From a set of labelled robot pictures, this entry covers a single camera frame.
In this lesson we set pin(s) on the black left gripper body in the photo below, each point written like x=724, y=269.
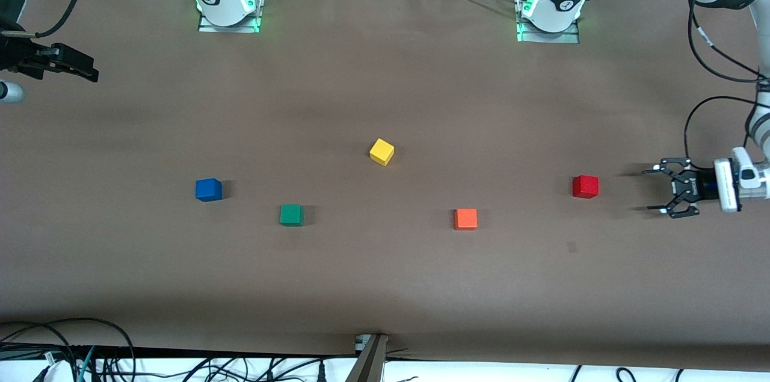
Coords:
x=701, y=184

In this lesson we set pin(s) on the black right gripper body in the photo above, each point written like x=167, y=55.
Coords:
x=18, y=58

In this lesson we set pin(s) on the red wooden block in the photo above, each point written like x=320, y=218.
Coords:
x=585, y=186

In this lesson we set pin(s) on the blue wooden block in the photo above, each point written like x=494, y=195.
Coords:
x=208, y=189

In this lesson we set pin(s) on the orange wooden block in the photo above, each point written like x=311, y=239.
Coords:
x=465, y=219

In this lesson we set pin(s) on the green wooden block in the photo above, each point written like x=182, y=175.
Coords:
x=291, y=215

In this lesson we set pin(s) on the yellow wooden block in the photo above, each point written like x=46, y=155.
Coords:
x=381, y=151

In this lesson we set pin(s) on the brown paper table cover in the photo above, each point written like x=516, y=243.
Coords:
x=385, y=280

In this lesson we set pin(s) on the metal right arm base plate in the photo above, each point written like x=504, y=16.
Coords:
x=207, y=28

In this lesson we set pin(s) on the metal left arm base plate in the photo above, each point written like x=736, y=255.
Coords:
x=571, y=38

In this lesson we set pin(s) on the metal table edge bracket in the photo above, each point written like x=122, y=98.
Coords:
x=370, y=361

